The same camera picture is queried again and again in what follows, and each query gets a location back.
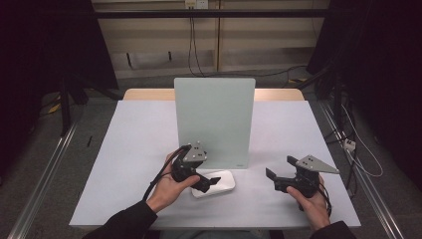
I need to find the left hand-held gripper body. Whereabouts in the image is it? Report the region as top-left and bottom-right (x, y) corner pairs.
(170, 141), (209, 183)

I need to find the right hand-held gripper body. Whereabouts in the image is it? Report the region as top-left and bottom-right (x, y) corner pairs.
(274, 154), (341, 199)

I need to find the white board eraser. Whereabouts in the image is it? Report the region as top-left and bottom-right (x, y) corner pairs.
(190, 169), (237, 199)

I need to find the pale green glass writing board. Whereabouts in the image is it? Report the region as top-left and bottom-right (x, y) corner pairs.
(173, 77), (257, 170)

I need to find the person's left hand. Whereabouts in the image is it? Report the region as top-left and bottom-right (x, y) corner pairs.
(145, 150), (202, 214)

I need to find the person's right hand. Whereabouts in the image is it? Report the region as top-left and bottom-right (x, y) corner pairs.
(286, 174), (333, 232)

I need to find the white power strip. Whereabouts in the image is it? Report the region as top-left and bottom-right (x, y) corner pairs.
(342, 137), (357, 153)

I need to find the white table cover sheet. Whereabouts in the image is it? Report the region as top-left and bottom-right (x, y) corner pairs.
(69, 100), (361, 231)

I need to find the black curtain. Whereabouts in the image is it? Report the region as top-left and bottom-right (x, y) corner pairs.
(0, 0), (119, 187)
(307, 0), (422, 192)

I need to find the black stand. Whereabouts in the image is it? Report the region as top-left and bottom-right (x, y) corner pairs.
(59, 74), (123, 137)

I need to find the right hand-held gripper black cable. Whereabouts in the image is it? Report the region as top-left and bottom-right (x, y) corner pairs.
(317, 181), (333, 218)

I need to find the hand-held gripper black cable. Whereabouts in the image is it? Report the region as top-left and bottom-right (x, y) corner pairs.
(317, 181), (333, 218)
(141, 143), (193, 202)

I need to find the left hand-held gripper black cable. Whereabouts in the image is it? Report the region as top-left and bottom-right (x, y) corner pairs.
(141, 143), (193, 202)

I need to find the metal floor rail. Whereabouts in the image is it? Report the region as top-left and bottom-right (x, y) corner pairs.
(317, 99), (406, 239)
(7, 120), (79, 239)

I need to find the white floor cable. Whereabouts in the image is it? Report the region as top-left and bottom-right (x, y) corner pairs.
(340, 104), (384, 178)

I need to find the black floor cable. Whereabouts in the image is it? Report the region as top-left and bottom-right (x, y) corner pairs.
(205, 65), (308, 80)

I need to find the thin black wall cable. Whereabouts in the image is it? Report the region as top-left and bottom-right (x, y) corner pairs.
(192, 16), (206, 78)
(187, 16), (197, 78)

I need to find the white wall socket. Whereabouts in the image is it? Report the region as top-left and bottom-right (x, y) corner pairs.
(184, 0), (210, 10)

